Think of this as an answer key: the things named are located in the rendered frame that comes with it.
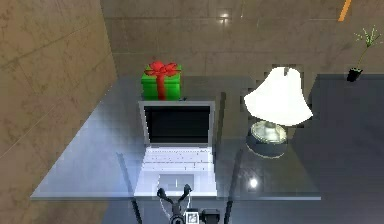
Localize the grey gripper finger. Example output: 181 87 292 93
155 187 176 220
177 183 194 212

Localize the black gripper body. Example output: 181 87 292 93
169 201 187 224

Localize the silver laptop with black screen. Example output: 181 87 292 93
134 100 218 198

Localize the glass top table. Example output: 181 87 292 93
29 75 323 224

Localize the green gift box red ribbon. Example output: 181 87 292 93
140 60 183 102

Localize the white shade table lamp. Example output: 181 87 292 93
243 66 314 160

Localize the thin plant in black pot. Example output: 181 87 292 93
346 25 384 83

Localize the orange bar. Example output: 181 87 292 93
337 0 353 23

